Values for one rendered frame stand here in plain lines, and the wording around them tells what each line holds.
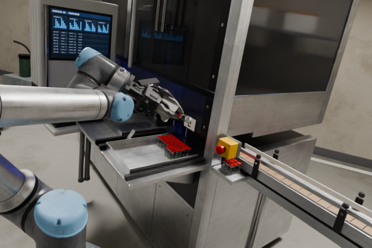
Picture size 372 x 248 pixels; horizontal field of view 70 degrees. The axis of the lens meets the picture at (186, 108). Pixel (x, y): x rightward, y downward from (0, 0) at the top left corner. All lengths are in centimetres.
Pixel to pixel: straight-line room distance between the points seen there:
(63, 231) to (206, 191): 76
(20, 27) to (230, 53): 533
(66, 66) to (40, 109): 128
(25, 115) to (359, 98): 398
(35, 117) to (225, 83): 77
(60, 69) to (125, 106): 116
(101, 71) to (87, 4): 107
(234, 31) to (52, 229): 89
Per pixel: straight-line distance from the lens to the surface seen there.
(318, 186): 118
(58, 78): 183
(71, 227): 73
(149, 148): 132
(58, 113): 59
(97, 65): 82
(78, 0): 183
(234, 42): 111
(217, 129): 118
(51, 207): 74
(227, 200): 149
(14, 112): 54
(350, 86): 413
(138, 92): 82
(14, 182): 77
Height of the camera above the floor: 146
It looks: 17 degrees down
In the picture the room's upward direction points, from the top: 9 degrees clockwise
